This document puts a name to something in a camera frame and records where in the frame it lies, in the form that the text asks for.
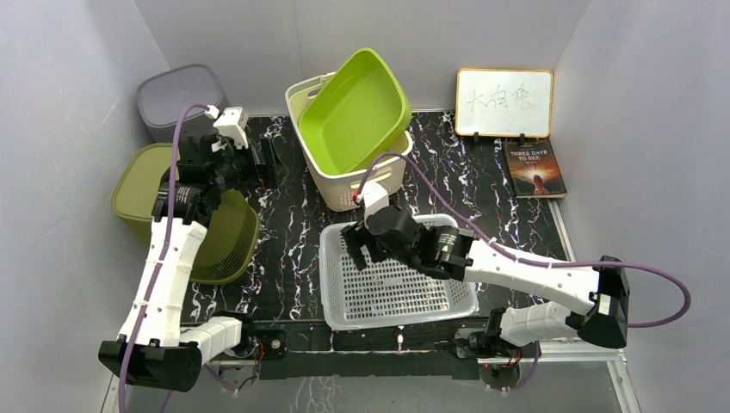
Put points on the pale green colander basket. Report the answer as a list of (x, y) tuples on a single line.
[(384, 294)]

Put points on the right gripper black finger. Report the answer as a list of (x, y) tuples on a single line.
[(356, 236), (376, 251)]

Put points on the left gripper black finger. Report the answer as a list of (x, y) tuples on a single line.
[(268, 177), (268, 152)]

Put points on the olive green slatted bin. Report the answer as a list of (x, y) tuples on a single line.
[(231, 237)]

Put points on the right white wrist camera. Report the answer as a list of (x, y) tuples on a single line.
[(372, 197)]

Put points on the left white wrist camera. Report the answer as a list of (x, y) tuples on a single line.
[(230, 123)]

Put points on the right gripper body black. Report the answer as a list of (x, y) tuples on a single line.
[(412, 255)]

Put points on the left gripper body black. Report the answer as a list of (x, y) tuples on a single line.
[(238, 169)]

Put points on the lime green plastic basin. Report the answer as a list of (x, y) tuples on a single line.
[(357, 115)]

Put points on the grey slatted bin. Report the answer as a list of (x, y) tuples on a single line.
[(162, 98)]

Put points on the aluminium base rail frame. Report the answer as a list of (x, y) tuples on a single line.
[(350, 356)]

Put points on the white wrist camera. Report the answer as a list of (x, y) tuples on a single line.
[(230, 123), (372, 197)]

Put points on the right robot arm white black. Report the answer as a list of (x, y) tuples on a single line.
[(588, 303)]

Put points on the dark book three days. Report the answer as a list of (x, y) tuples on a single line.
[(534, 170)]

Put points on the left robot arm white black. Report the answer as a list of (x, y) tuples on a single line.
[(151, 349)]

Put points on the small whiteboard orange frame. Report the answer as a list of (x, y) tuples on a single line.
[(504, 103)]

